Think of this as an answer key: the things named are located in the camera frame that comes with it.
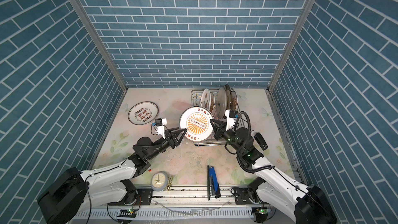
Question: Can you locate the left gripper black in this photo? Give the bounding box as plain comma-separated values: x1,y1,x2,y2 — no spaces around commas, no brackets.
146,127,186,162

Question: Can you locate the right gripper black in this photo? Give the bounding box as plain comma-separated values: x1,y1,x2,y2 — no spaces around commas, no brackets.
211,118,245,155

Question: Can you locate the orange sunburst plate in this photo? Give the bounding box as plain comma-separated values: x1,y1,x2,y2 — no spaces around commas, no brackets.
179,106,213,143

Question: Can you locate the brown patterned plate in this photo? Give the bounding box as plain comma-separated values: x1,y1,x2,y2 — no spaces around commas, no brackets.
231,90,238,111

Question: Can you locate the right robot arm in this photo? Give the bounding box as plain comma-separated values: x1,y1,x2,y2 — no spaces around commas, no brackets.
210,119,337,224

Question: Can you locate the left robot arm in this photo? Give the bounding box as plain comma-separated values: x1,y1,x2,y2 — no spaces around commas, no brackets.
37,128,187,224

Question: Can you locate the grey plate in rack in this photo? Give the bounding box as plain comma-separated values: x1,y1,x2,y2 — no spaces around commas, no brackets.
216,88,227,119

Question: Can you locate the watermelon pattern plate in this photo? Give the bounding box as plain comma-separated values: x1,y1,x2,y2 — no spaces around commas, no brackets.
200,89,211,111

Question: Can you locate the black plate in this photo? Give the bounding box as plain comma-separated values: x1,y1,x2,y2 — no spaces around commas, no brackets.
224,84,232,110

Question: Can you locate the black remote on table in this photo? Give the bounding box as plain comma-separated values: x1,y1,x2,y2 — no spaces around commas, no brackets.
254,132,268,150

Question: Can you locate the small grey clock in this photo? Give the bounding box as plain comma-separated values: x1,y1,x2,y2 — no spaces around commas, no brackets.
150,172,169,192

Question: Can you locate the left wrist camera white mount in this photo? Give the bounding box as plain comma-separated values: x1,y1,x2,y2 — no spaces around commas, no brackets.
151,118,167,138

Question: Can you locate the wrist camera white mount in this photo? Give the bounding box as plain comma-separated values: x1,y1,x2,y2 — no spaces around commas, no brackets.
151,118,167,138
225,110,238,131

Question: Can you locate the metal wire dish rack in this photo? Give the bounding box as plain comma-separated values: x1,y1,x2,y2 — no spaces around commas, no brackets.
191,85,239,147

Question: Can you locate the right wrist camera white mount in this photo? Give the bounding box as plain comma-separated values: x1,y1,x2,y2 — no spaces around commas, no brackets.
225,110,238,131

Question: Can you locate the aluminium front rail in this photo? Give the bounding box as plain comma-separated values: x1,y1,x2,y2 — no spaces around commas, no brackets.
68,185,324,209

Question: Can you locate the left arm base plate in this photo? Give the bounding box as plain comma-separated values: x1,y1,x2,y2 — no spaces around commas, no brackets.
109,188,153,206

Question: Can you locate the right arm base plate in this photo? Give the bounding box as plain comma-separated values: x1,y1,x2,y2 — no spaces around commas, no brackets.
230,187,265,205

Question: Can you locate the white perforated cable duct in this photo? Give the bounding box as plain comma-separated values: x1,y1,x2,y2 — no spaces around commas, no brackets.
73,207,254,220

